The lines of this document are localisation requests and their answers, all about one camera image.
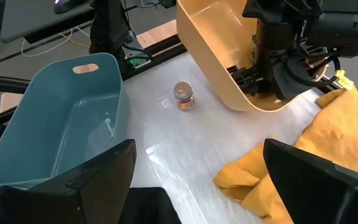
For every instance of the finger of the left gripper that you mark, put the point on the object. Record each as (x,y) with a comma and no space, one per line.
(244,81)
(294,81)

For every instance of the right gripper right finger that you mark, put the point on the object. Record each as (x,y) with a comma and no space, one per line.
(315,193)

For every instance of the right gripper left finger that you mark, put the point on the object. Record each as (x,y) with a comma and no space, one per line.
(89,193)

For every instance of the yellow plastic bin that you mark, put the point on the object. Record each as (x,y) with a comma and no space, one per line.
(216,46)

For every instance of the small spice jar copper lid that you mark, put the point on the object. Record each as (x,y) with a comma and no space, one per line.
(184,96)

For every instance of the mustard yellow cloth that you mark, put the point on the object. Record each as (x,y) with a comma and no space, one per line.
(337,133)

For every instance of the blue plastic bin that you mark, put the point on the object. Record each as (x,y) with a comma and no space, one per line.
(57,124)

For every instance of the black computer mouse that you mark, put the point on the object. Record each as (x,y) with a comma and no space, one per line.
(70,4)

